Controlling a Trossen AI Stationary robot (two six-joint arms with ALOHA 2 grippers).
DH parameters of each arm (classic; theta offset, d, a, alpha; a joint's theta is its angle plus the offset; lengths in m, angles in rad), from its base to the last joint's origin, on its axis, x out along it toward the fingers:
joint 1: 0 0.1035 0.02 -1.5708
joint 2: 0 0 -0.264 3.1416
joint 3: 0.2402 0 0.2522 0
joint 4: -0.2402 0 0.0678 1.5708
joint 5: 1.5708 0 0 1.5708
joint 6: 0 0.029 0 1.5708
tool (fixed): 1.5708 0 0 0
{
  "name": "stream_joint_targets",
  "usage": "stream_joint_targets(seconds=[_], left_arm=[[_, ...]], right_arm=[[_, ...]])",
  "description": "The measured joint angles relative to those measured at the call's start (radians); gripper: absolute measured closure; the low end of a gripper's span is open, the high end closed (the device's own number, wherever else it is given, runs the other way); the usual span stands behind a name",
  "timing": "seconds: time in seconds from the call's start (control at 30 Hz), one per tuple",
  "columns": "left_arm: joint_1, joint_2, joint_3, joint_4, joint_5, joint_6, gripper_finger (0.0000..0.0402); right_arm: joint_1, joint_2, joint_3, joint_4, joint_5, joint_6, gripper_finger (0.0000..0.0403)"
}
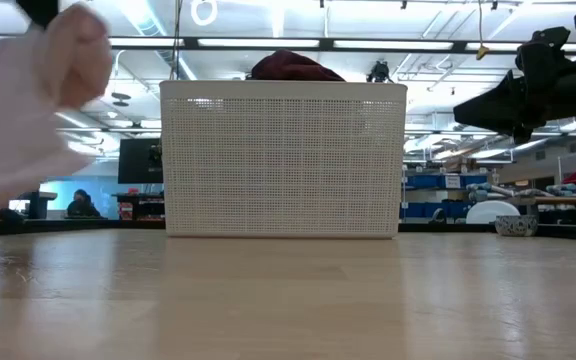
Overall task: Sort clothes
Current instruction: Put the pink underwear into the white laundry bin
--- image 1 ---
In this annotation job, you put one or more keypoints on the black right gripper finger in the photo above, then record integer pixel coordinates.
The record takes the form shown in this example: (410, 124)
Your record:
(498, 97)
(508, 122)

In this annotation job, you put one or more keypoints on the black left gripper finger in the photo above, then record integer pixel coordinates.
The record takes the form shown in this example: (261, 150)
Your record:
(38, 11)

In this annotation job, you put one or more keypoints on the pale pink garment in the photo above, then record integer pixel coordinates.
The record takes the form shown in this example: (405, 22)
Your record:
(13, 125)

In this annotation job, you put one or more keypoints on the maroon garment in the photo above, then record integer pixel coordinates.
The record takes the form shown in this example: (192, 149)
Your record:
(293, 67)

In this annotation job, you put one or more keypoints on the hanging yellow plug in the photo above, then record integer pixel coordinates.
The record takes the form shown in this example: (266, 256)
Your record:
(482, 50)

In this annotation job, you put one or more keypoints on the white round chair back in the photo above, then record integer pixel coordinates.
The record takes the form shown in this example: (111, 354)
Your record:
(490, 212)

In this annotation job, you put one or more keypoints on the shelf with blue bins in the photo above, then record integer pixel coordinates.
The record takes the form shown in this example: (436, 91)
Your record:
(433, 192)

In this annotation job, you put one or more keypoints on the small grey bowl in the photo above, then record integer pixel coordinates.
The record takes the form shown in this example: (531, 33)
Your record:
(516, 226)

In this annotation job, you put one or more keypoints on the black ceiling device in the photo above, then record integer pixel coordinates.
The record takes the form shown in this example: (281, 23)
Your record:
(379, 71)

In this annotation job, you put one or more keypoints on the black monitor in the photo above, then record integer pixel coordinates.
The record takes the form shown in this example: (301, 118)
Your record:
(138, 160)

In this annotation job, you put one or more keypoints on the person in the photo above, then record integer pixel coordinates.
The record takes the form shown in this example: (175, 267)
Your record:
(83, 206)

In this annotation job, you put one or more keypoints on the dark desk with red boxes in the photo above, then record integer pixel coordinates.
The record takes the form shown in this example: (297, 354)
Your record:
(140, 205)

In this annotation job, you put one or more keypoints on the white perforated plastic basket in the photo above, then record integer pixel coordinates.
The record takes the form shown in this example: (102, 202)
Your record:
(283, 165)

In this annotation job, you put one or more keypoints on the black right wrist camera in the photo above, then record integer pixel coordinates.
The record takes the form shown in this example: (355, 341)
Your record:
(543, 50)

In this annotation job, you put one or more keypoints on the black aluminium table frame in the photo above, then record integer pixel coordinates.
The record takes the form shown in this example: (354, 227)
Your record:
(118, 226)

